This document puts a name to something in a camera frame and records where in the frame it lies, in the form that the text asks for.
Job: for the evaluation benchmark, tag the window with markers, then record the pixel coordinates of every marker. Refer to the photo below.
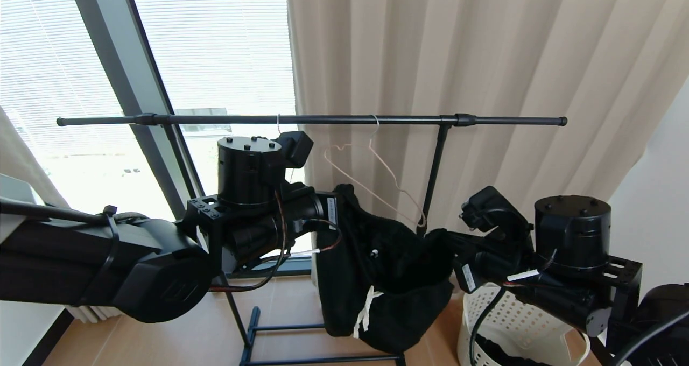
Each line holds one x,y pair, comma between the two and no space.
107,43

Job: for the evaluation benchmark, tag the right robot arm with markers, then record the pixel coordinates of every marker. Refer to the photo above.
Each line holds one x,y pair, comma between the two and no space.
573,237

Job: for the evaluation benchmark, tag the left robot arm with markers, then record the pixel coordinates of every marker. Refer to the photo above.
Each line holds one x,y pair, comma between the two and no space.
134,264

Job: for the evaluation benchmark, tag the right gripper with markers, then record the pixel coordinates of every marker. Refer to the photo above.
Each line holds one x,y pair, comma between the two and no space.
500,264

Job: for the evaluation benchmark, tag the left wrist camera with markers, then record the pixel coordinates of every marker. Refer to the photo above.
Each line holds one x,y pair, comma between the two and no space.
296,148

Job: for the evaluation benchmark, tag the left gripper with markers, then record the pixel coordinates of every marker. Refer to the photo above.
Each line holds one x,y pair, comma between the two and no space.
312,210

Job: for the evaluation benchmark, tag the beige curtain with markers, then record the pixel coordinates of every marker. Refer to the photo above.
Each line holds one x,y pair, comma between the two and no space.
484,43
21,150

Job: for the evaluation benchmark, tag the white laundry basket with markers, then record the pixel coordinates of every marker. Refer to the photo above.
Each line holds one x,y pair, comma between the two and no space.
517,317

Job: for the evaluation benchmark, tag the black clothes rack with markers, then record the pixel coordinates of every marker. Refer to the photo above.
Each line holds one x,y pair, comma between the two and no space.
377,119

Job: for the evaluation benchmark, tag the black garment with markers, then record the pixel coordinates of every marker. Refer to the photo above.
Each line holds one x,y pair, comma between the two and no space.
506,352

